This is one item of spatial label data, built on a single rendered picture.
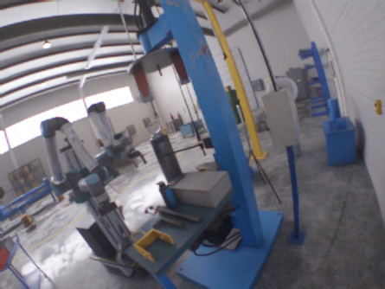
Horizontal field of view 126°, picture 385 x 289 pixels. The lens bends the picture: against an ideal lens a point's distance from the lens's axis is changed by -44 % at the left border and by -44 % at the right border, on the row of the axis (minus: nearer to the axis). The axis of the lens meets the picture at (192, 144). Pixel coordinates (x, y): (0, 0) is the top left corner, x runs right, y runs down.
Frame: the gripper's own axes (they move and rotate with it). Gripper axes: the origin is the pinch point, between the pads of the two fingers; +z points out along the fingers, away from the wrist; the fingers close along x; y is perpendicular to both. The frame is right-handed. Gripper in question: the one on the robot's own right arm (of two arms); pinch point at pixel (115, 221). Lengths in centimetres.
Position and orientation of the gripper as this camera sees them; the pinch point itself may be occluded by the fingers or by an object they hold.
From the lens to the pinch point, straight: 123.7
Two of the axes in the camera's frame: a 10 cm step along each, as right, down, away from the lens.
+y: -5.6, 0.1, 8.3
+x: -7.6, 4.0, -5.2
